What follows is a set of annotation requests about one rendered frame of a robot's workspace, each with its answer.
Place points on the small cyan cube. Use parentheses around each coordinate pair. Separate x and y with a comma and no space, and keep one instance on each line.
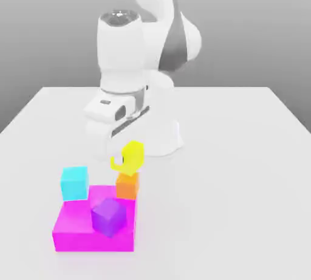
(74,184)

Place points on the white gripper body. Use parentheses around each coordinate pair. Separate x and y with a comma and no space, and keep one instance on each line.
(102,136)

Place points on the small purple cube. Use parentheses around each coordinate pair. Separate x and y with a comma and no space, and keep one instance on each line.
(109,218)

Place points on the small orange cube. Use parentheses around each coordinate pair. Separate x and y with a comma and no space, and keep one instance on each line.
(126,187)

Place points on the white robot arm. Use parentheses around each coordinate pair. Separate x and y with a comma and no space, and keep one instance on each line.
(121,49)

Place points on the large magenta box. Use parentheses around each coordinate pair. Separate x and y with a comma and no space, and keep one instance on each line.
(73,226)

